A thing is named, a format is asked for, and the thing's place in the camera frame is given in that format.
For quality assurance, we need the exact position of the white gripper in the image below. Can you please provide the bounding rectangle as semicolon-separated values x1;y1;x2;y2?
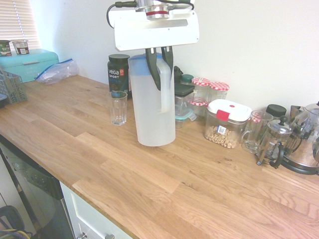
114;10;200;91

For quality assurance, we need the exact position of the translucent water pitcher blue lid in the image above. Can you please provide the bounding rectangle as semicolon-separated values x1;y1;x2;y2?
128;53;176;147

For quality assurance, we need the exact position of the teal lid glass jar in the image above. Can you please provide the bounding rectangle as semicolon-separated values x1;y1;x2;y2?
180;74;195;87

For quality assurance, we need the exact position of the black lid clear container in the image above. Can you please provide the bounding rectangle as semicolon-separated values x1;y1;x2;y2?
174;83;195;118

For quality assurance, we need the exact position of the black Vega protein tub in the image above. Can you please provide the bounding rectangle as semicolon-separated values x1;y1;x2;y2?
107;54;131;94

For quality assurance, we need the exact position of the short red checkered lid jar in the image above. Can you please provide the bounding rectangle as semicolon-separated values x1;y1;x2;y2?
187;98;209;118

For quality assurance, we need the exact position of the teal clip glass container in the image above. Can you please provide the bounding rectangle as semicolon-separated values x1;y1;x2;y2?
174;104;197;129

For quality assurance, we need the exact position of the clear faceted drinking glass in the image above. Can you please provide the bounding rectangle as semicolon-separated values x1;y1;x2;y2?
106;91;129;126

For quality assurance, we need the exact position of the cereal container white red lid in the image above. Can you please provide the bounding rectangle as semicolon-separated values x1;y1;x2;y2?
203;99;253;149

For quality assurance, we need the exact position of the clear zip plastic bag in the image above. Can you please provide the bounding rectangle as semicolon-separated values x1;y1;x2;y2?
34;58;80;86

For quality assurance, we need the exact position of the clear glass mug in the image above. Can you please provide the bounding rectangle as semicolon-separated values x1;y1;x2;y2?
240;110;274;154

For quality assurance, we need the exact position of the black lid glass jar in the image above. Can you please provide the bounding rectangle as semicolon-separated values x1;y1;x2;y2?
265;104;287;121

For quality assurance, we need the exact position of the teal metal bread box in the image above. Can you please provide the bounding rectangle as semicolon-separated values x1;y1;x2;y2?
0;48;60;84

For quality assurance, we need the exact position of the glass French press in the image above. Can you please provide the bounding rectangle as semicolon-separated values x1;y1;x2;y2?
256;116;293;170

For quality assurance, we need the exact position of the white brown yogurt cup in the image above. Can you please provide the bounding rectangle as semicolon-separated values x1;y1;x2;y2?
11;39;30;55

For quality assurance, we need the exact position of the grey cutlery basket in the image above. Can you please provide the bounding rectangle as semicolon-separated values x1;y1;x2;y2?
0;69;28;106

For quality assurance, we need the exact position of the white window blind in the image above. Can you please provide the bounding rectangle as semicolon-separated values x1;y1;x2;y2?
0;0;41;50

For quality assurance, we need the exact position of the green oat yogurt cup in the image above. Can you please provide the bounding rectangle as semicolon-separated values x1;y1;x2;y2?
0;39;12;57

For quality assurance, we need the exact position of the glass electric kettle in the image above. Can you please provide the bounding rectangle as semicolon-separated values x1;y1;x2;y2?
281;101;319;176

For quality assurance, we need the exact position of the black dishwasher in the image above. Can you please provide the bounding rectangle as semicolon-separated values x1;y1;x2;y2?
0;135;75;239

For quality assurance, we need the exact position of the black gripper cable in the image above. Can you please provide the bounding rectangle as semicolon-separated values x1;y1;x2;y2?
106;0;140;28

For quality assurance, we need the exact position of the silver drawer handle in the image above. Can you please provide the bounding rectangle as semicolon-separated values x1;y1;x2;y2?
76;232;116;239

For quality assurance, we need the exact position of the black coiled cable bundle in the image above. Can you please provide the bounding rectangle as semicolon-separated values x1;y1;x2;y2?
0;205;33;239

